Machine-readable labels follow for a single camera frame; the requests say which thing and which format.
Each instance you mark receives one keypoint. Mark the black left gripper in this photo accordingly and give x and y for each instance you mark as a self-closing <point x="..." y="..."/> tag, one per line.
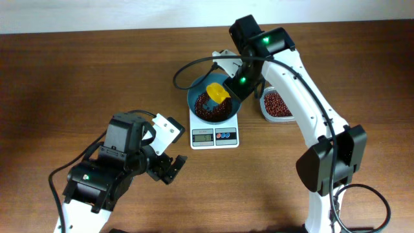
<point x="165" y="168"/>

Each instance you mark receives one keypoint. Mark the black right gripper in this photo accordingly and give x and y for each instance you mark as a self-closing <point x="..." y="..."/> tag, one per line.
<point x="235" y="88"/>

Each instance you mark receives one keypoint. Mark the yellow plastic measuring scoop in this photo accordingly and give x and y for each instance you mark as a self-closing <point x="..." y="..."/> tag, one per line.
<point x="217" y="92"/>

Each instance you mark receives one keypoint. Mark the clear container of red beans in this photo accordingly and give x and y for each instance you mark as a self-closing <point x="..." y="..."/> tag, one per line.
<point x="273" y="107"/>

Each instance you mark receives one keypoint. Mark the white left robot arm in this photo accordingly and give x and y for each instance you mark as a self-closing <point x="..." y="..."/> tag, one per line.
<point x="104" y="172"/>

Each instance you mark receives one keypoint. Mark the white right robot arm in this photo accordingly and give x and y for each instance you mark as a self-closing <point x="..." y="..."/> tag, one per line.
<point x="335" y="149"/>

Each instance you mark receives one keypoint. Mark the red beans in bowl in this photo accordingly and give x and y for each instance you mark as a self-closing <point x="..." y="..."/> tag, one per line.
<point x="208" y="110"/>

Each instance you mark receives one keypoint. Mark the white digital kitchen scale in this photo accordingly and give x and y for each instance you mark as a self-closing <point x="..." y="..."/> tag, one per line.
<point x="213" y="135"/>

